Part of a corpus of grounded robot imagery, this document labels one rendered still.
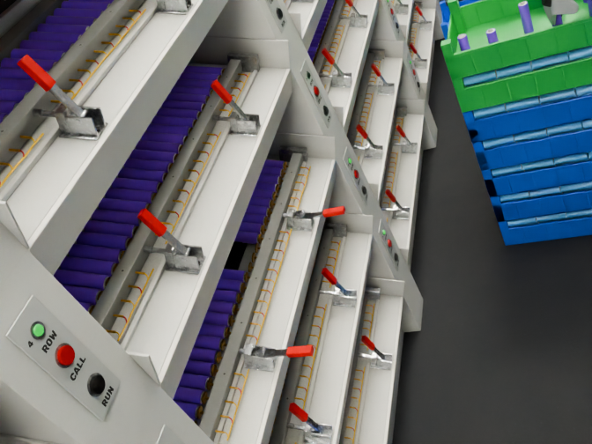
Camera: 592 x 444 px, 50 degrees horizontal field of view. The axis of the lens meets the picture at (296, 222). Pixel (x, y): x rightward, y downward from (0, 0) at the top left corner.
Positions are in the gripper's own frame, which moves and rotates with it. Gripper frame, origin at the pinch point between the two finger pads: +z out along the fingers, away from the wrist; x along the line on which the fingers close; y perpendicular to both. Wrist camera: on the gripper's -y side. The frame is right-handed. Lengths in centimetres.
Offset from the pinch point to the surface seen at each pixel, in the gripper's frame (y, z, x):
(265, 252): -10, 1, -69
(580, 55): 6.0, 6.9, -0.9
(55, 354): 7, -32, -99
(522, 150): -0.5, 27.9, -8.4
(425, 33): -72, 61, 57
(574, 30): 4.8, 1.4, -1.6
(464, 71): -11.6, 8.5, -11.7
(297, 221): -12, 3, -61
